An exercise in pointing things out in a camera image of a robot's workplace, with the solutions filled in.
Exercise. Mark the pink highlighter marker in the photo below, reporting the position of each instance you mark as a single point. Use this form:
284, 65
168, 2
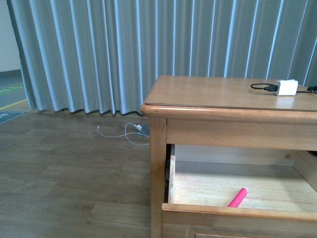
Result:
239, 197

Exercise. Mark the wooden top drawer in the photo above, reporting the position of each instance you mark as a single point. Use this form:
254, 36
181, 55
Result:
202, 180

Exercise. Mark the grey floor socket cover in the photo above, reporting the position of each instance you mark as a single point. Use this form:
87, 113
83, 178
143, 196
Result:
143, 130

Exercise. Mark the wooden nightstand cabinet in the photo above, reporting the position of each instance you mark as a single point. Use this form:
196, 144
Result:
221, 112

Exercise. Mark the grey pleated curtain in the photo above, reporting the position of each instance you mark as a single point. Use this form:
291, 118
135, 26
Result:
105, 55

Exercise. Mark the white power adapter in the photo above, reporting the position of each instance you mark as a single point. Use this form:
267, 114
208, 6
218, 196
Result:
286, 87

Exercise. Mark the grey floor sign mat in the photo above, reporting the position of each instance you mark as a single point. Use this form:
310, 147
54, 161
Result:
6, 116

